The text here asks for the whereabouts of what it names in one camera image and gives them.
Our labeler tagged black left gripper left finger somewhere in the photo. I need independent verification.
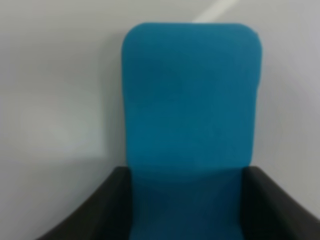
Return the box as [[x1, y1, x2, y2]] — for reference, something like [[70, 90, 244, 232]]
[[39, 166, 133, 240]]

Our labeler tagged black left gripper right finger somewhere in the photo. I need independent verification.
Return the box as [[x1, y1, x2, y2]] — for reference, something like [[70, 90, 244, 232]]
[[239, 166, 320, 240]]

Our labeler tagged blue whiteboard eraser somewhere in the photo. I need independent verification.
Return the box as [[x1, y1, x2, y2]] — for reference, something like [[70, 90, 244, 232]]
[[121, 23, 262, 240]]

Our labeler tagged whiteboard with aluminium frame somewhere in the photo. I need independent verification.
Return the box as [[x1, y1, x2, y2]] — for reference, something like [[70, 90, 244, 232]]
[[0, 0, 320, 240]]

